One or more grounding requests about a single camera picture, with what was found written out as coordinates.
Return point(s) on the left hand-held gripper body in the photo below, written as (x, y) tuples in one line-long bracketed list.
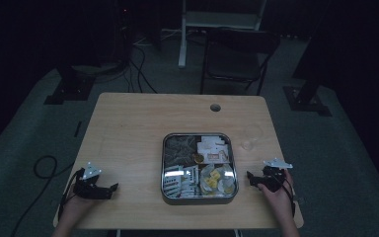
[(90, 190)]

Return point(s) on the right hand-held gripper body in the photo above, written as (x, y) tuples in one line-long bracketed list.
[(271, 177)]

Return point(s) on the clear plastic cup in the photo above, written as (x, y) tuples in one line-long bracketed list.
[(252, 138)]

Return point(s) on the square grey compartment box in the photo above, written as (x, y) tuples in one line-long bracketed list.
[(199, 201)]

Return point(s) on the person's left hand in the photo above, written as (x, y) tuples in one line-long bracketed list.
[(74, 209)]

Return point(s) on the person's right hand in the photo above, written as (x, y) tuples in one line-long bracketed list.
[(283, 200)]

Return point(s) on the pile of white orange sachets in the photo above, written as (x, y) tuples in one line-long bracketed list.
[(214, 148)]

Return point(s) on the pile of white striped sachets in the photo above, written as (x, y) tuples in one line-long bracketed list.
[(181, 181)]

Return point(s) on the pile of dark mesh tea bags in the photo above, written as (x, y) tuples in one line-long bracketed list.
[(179, 149)]

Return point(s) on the black stand with flat base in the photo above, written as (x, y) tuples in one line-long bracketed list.
[(69, 89), (306, 98)]

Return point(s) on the black folding chair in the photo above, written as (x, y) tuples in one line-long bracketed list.
[(233, 62)]

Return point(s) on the white metal table frame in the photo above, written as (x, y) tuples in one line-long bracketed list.
[(182, 39)]

